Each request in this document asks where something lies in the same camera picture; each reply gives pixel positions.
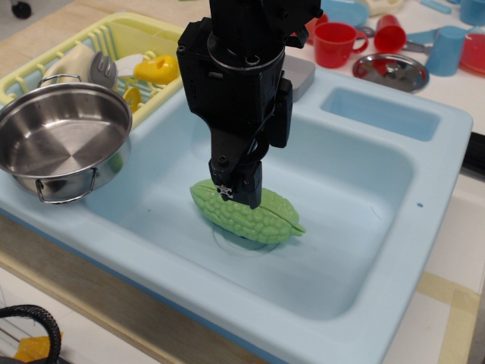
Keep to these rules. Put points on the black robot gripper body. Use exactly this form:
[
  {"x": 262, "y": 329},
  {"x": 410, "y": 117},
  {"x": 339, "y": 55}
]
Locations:
[{"x": 232, "y": 73}]

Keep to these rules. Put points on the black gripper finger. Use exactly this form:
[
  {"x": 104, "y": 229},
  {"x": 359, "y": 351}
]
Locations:
[
  {"x": 229, "y": 151},
  {"x": 250, "y": 179}
]

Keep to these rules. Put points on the green bumpy toy squash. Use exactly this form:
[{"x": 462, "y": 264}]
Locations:
[{"x": 274, "y": 221}]

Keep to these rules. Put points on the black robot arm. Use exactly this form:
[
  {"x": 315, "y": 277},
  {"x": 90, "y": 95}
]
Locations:
[{"x": 289, "y": 18}]

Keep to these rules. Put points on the grey faucet base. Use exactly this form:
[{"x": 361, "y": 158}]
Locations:
[{"x": 300, "y": 73}]

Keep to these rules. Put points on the red plastic mug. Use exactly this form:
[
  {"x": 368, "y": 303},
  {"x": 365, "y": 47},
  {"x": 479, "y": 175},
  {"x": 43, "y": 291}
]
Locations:
[{"x": 335, "y": 42}]

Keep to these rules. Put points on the yellow toy slice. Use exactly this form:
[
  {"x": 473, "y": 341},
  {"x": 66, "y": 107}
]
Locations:
[{"x": 133, "y": 98}]

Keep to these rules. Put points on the yellow dish drying rack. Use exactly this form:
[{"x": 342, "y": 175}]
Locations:
[{"x": 117, "y": 35}]

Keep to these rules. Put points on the blue plastic plate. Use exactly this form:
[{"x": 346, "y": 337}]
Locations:
[{"x": 347, "y": 12}]

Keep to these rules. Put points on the grey plastic spork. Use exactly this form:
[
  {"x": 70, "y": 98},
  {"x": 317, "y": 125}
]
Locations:
[{"x": 102, "y": 71}]

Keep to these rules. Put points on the red plastic cup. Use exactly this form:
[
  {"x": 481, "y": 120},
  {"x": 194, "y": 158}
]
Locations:
[{"x": 389, "y": 36}]

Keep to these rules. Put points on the cream plastic toy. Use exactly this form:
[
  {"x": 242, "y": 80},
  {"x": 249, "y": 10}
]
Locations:
[{"x": 382, "y": 7}]

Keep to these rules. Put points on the cream plastic cup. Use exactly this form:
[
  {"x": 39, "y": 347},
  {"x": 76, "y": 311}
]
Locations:
[{"x": 72, "y": 67}]

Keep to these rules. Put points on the blue plastic utensil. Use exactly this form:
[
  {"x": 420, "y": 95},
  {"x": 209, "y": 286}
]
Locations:
[{"x": 426, "y": 37}]

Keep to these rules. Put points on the blue plastic cup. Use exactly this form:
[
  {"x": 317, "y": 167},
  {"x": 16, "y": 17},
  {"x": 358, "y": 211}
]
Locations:
[{"x": 445, "y": 54}]

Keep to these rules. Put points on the yellow cloth scrap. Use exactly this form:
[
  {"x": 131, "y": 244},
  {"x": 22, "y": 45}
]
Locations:
[{"x": 33, "y": 348}]

